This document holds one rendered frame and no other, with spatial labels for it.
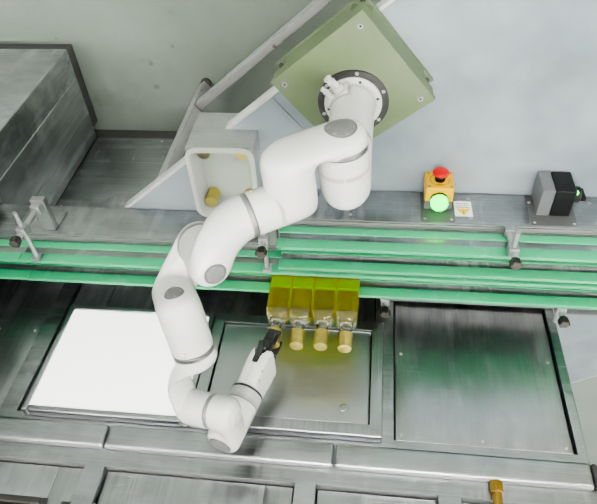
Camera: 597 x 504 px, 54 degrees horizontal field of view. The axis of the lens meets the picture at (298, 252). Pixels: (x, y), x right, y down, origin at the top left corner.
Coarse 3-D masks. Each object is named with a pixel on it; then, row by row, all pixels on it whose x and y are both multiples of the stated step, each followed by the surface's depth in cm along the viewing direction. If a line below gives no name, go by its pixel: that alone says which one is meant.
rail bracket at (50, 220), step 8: (32, 200) 160; (40, 200) 159; (32, 208) 159; (40, 208) 160; (48, 208) 162; (16, 216) 150; (32, 216) 157; (40, 216) 164; (48, 216) 163; (56, 216) 171; (64, 216) 170; (24, 224) 154; (48, 224) 166; (56, 224) 167; (24, 232) 153; (16, 240) 150; (32, 248) 158; (40, 256) 161
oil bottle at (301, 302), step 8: (296, 280) 154; (304, 280) 153; (312, 280) 153; (296, 288) 152; (304, 288) 151; (312, 288) 151; (296, 296) 150; (304, 296) 149; (312, 296) 150; (296, 304) 148; (304, 304) 148; (312, 304) 150; (296, 312) 146; (304, 312) 146; (304, 320) 146
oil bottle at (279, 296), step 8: (272, 280) 154; (280, 280) 154; (288, 280) 154; (272, 288) 152; (280, 288) 152; (288, 288) 152; (272, 296) 150; (280, 296) 150; (288, 296) 150; (272, 304) 148; (280, 304) 148; (288, 304) 148; (272, 312) 147; (280, 312) 147; (288, 312) 149; (288, 320) 150
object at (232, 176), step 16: (192, 160) 148; (208, 160) 154; (224, 160) 154; (240, 160) 153; (192, 176) 150; (208, 176) 158; (224, 176) 158; (240, 176) 157; (256, 176) 148; (224, 192) 162; (240, 192) 161; (208, 208) 160
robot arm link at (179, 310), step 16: (192, 224) 113; (176, 240) 114; (176, 256) 114; (160, 272) 115; (176, 272) 115; (160, 288) 112; (176, 288) 110; (192, 288) 112; (160, 304) 108; (176, 304) 106; (192, 304) 108; (160, 320) 108; (176, 320) 107; (192, 320) 108; (176, 336) 108; (192, 336) 109; (208, 336) 112; (176, 352) 111; (192, 352) 110
